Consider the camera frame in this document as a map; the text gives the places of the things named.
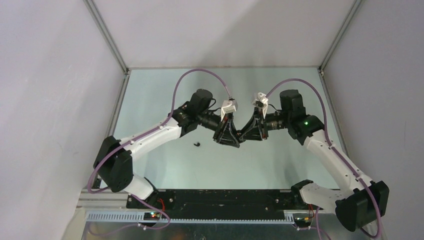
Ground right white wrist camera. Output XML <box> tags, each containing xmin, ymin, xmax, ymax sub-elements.
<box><xmin>252</xmin><ymin>92</ymin><xmax>269</xmax><ymax>119</ymax></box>

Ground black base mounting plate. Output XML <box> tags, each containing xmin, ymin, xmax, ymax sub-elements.
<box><xmin>146</xmin><ymin>189</ymin><xmax>311</xmax><ymax>221</ymax></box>

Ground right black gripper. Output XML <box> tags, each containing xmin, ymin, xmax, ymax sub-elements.
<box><xmin>239</xmin><ymin>106</ymin><xmax>291</xmax><ymax>141</ymax></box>

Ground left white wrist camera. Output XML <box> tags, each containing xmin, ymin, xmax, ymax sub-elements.
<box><xmin>220</xmin><ymin>98</ymin><xmax>238</xmax><ymax>120</ymax></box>

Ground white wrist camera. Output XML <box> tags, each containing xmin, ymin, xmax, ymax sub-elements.
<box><xmin>220</xmin><ymin>98</ymin><xmax>238</xmax><ymax>120</ymax></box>
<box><xmin>252</xmin><ymin>92</ymin><xmax>269</xmax><ymax>119</ymax></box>

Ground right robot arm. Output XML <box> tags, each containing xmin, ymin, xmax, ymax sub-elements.
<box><xmin>239</xmin><ymin>89</ymin><xmax>390</xmax><ymax>232</ymax></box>

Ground aluminium frame rail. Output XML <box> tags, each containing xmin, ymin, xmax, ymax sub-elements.
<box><xmin>77</xmin><ymin>189</ymin><xmax>315</xmax><ymax>223</ymax></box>

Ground black earbud charging case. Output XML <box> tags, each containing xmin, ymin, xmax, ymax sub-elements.
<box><xmin>236</xmin><ymin>130</ymin><xmax>244</xmax><ymax>143</ymax></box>

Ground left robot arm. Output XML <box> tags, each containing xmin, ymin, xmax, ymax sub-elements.
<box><xmin>93</xmin><ymin>89</ymin><xmax>240</xmax><ymax>208</ymax></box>

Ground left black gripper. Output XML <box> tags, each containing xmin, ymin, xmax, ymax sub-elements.
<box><xmin>197</xmin><ymin>111</ymin><xmax>241</xmax><ymax>149</ymax></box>

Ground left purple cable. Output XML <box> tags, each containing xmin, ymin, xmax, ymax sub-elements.
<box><xmin>86</xmin><ymin>68</ymin><xmax>234</xmax><ymax>234</ymax></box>

